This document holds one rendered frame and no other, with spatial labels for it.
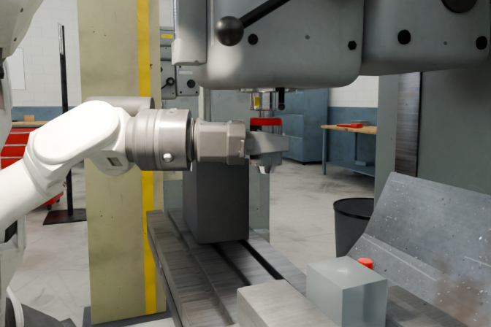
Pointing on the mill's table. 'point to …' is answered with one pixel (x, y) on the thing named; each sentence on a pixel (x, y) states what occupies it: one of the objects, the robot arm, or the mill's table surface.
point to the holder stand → (217, 201)
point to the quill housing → (280, 28)
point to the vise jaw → (278, 307)
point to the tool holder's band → (266, 121)
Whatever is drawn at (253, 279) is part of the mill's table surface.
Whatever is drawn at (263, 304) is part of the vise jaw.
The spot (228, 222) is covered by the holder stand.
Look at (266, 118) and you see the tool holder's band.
